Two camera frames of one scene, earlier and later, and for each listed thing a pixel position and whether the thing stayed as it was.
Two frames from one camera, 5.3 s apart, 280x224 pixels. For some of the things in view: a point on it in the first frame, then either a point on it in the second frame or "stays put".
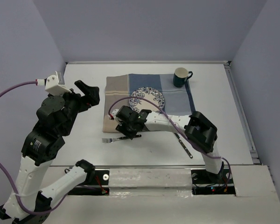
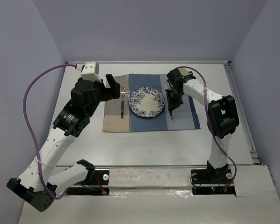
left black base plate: x=101 y=186 stays put
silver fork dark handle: x=111 y=140 to x=122 y=91
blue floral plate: x=150 y=93 stays put
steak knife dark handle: x=183 y=145 to x=171 y=114
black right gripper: x=121 y=129 to x=173 y=105
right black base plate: x=204 y=183 stays put
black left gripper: x=92 y=97 to x=112 y=93
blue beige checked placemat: x=119 y=88 stays put
